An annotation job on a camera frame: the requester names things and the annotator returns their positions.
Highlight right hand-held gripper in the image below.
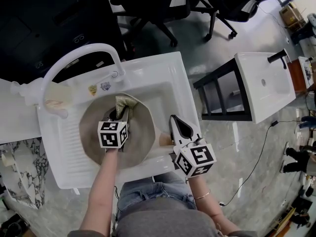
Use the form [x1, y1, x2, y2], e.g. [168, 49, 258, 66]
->
[169, 115, 217, 178]

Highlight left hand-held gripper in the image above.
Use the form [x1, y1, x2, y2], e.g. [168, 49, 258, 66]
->
[97, 106, 136, 153]

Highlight beige frying pan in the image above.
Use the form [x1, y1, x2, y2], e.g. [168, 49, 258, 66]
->
[79, 92, 173, 170]

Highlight person's right forearm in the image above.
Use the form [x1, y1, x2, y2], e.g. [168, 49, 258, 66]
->
[189, 175, 234, 232]

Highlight person's left forearm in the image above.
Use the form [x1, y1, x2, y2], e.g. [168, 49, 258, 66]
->
[79, 148, 119, 232]

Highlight white ceramic laundry sink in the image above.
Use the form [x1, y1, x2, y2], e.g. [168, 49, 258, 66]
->
[37, 51, 198, 190]

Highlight person's blue jeans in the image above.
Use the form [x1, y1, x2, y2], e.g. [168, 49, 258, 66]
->
[117, 171, 198, 219]

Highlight clear soap pump bottle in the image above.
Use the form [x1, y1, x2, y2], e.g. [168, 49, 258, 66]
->
[9, 80, 72, 108]

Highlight white arched faucet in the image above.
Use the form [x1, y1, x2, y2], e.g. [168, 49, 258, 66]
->
[40, 42, 125, 119]

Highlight person's grey shirt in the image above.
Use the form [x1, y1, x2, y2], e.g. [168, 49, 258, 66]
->
[68, 200, 257, 237]

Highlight white rectangular washbasin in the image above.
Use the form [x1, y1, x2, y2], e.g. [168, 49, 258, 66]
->
[234, 49, 296, 124]

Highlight black veined marble slab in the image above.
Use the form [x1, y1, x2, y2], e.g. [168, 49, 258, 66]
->
[0, 137, 49, 209]

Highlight black basin faucet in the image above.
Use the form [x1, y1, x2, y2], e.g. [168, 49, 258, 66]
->
[268, 50, 288, 70]

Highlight small white cylinder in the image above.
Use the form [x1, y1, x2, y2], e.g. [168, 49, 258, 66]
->
[1, 153, 15, 167]

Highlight brown wooden panel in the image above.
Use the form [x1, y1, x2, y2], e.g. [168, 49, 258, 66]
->
[287, 60, 308, 93]

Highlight black cabinet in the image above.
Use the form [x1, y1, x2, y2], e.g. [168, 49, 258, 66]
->
[0, 0, 124, 83]

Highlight white framed panel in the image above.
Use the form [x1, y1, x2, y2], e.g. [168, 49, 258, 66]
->
[298, 56, 314, 88]

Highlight cardboard box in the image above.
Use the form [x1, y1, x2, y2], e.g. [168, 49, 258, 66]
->
[279, 3, 306, 29]

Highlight thin gold bracelet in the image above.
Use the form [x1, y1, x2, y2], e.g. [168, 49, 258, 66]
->
[194, 189, 212, 200]

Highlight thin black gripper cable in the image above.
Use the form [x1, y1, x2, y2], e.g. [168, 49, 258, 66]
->
[113, 185, 121, 214]

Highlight black floor cable with adapter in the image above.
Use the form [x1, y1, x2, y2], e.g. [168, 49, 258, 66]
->
[219, 118, 304, 206]

